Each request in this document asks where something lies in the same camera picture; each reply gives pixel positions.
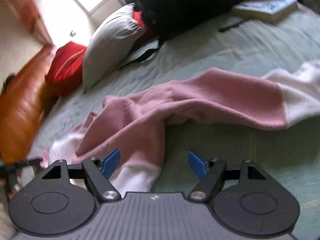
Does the red pillow at headboard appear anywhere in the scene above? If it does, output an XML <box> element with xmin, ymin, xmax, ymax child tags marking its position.
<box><xmin>45</xmin><ymin>41</ymin><xmax>87</xmax><ymax>97</ymax></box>

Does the left pink curtain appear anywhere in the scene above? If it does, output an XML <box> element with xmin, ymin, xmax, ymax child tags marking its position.
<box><xmin>4</xmin><ymin>0</ymin><xmax>53</xmax><ymax>46</ymax></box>

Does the pink and white sweater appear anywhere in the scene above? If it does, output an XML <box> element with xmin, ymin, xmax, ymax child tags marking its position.
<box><xmin>42</xmin><ymin>61</ymin><xmax>319</xmax><ymax>195</ymax></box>

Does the black pen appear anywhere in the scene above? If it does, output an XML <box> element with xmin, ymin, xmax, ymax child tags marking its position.
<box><xmin>219</xmin><ymin>18</ymin><xmax>249</xmax><ymax>33</ymax></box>

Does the green plaid bed blanket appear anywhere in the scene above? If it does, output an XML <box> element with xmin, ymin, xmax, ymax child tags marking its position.
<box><xmin>29</xmin><ymin>6</ymin><xmax>319</xmax><ymax>239</ymax></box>

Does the grey pillow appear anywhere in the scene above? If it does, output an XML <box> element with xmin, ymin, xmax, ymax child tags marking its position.
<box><xmin>82</xmin><ymin>3</ymin><xmax>145</xmax><ymax>91</ymax></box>

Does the paperback book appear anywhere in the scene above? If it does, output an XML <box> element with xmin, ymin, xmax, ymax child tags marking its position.
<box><xmin>232</xmin><ymin>0</ymin><xmax>299</xmax><ymax>22</ymax></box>

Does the black backpack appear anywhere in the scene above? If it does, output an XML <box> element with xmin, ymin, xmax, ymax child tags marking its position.
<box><xmin>117</xmin><ymin>0</ymin><xmax>241</xmax><ymax>67</ymax></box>

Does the wooden headboard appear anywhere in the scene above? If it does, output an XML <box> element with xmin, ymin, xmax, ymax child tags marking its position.
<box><xmin>1</xmin><ymin>46</ymin><xmax>57</xmax><ymax>163</ymax></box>

